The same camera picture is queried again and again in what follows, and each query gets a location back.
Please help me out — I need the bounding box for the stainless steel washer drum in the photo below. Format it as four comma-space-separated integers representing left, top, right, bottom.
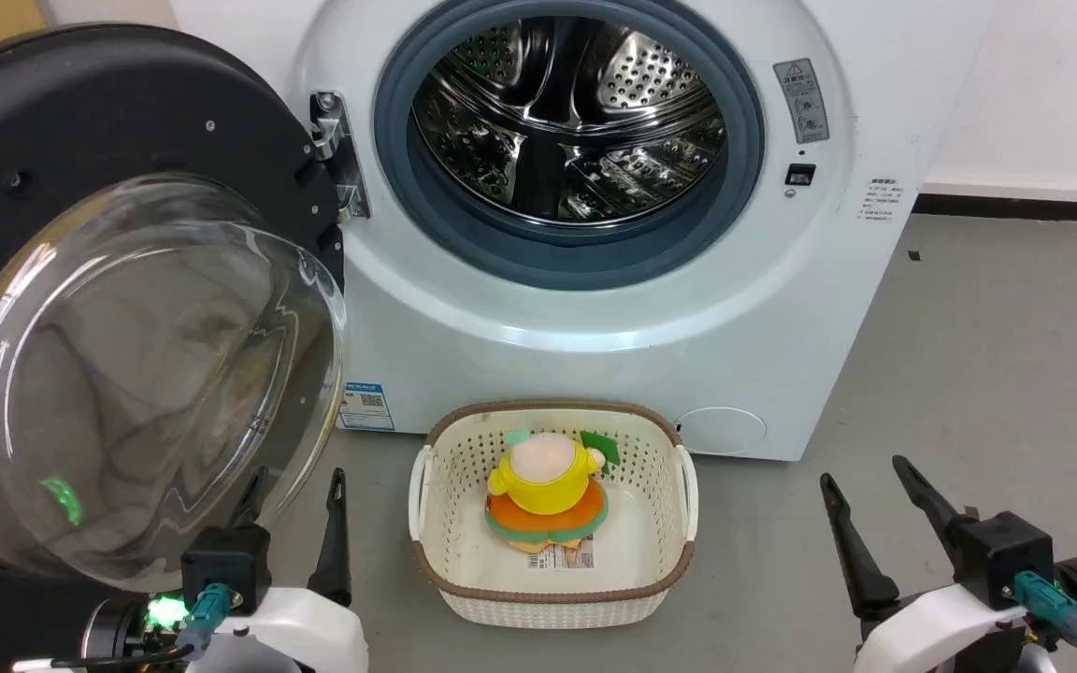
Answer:
410, 17, 728, 228

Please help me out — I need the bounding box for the dark wall baseboard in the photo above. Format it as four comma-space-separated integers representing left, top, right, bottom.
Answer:
912, 192, 1077, 225

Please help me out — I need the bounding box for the grey warning sticker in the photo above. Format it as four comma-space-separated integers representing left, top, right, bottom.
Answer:
773, 58, 831, 145

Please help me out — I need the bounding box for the blue bordered QR label sticker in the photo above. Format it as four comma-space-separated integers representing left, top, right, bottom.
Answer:
337, 380, 396, 432

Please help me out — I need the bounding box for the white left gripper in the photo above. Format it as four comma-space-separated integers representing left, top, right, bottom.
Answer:
181, 467, 369, 673

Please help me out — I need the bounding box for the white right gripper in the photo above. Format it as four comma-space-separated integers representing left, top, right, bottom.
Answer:
819, 455, 1056, 673

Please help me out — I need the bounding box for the metal washer door hinge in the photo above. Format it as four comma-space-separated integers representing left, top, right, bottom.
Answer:
309, 91, 371, 221

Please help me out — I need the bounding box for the yellow and orange plush doll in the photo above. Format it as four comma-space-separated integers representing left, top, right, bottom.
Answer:
484, 428, 621, 554

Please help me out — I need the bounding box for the round white filter cover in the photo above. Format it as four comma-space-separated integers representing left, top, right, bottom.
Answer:
674, 407, 768, 457

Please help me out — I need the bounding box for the white barcode paper tag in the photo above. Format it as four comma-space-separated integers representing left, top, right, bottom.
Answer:
527, 542, 596, 571

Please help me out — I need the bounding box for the white text sticker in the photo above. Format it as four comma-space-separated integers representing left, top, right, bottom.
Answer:
856, 176, 904, 225

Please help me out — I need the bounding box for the white front-load washing machine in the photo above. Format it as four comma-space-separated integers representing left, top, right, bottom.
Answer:
169, 0, 999, 464

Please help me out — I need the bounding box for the black round glass washer door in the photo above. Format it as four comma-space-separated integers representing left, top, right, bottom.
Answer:
0, 23, 350, 673

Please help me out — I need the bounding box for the white plastic laundry basket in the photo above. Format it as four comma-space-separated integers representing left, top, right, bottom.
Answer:
408, 400, 700, 629

